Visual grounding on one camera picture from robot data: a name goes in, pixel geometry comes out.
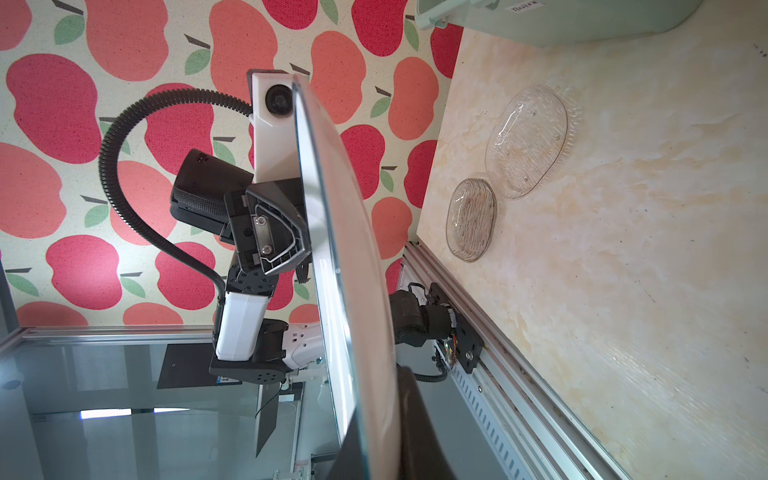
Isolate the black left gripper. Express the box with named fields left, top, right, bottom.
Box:
left=170, top=149, right=311, bottom=294

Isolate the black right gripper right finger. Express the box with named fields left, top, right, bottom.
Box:
left=397, top=367, right=456, bottom=480

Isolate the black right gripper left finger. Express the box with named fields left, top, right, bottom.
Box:
left=325, top=419, right=367, bottom=480

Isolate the white plate black flower outline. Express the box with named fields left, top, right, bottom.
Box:
left=293, top=76, right=401, bottom=479

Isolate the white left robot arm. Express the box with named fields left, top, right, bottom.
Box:
left=98, top=88, right=319, bottom=385

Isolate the light green plastic bin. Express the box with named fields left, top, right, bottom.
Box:
left=415, top=0, right=701, bottom=47

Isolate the grey glass plate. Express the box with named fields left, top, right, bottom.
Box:
left=446, top=178, right=497, bottom=263

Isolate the clear glass plate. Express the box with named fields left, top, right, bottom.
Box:
left=485, top=85, right=573, bottom=200

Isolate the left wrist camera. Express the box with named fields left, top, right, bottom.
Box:
left=247, top=69, right=300, bottom=183

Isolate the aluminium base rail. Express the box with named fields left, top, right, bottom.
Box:
left=1, top=243, right=625, bottom=479

